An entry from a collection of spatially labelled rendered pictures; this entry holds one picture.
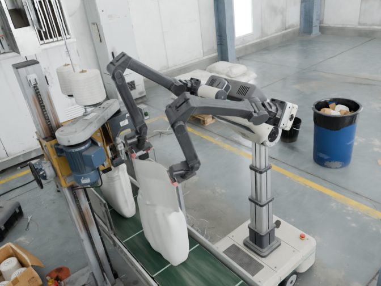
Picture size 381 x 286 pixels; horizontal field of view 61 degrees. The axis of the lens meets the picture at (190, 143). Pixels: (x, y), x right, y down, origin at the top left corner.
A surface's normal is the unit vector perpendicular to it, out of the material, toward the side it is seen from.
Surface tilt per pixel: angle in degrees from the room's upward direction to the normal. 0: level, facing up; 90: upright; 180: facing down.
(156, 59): 90
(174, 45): 90
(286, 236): 0
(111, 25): 90
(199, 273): 0
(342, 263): 0
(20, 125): 90
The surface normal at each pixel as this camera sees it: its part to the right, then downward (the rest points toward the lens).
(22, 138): 0.63, 0.30
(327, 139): -0.56, 0.50
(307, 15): -0.78, 0.38
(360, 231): -0.12, -0.87
